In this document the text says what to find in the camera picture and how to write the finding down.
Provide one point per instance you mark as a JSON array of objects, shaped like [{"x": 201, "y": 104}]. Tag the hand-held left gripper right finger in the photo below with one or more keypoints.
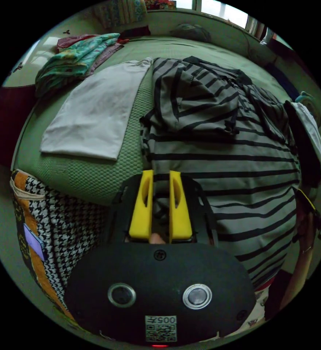
[{"x": 180, "y": 216}]

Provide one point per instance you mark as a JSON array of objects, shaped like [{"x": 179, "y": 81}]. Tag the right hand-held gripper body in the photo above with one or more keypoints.
[{"x": 311, "y": 207}]

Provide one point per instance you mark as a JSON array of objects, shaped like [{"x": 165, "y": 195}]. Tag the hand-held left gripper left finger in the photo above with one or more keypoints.
[{"x": 143, "y": 213}]

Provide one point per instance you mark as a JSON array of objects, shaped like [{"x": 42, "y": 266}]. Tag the striped polo shirt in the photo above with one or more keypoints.
[{"x": 231, "y": 164}]

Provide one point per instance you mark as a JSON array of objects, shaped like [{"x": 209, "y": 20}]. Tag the person's right forearm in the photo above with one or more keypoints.
[{"x": 296, "y": 276}]

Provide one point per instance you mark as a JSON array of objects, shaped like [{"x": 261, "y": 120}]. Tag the person's right hand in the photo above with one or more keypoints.
[{"x": 306, "y": 232}]

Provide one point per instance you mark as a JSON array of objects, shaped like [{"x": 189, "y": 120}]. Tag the person's left hand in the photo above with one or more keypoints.
[{"x": 157, "y": 239}]

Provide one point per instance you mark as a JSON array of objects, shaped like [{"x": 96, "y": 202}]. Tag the bed with green mat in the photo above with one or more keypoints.
[{"x": 89, "y": 175}]

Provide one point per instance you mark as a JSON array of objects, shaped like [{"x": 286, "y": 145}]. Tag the person's body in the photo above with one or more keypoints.
[{"x": 274, "y": 298}]

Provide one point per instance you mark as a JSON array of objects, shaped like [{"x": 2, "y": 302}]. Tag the white folded garment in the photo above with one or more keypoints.
[{"x": 94, "y": 117}]

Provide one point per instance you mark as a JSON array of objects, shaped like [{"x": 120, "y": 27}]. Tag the pile of clothes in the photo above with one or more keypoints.
[{"x": 75, "y": 60}]

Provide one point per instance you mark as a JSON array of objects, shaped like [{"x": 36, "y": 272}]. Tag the grey cushion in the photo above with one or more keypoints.
[{"x": 192, "y": 31}]

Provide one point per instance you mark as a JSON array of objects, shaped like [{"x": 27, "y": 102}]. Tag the patterned rolled blanket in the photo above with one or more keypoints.
[{"x": 119, "y": 12}]

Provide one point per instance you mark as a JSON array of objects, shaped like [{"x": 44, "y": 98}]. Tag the window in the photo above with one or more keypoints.
[{"x": 223, "y": 11}]

